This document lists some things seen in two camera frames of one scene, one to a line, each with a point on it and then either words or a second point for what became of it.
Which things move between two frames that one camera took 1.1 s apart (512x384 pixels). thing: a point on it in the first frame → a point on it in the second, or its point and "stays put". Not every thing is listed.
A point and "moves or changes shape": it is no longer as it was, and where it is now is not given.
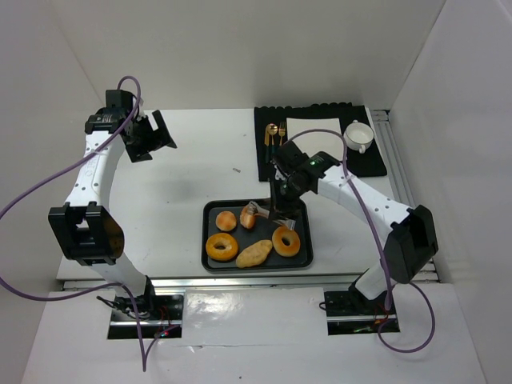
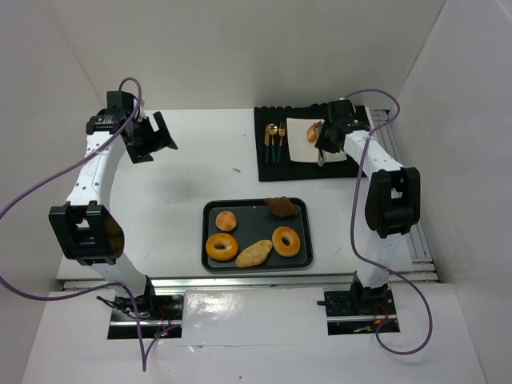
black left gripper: x=148 y=136 stays put
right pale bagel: x=278 y=244 stays put
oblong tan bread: x=254 y=254 stays put
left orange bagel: x=225 y=239 stays put
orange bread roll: x=246 y=218 → x=313 y=131
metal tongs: x=256 y=210 moves or changes shape
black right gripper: x=288 y=204 → x=326 y=140
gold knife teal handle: x=266 y=142 stays put
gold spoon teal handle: x=272 y=130 stays put
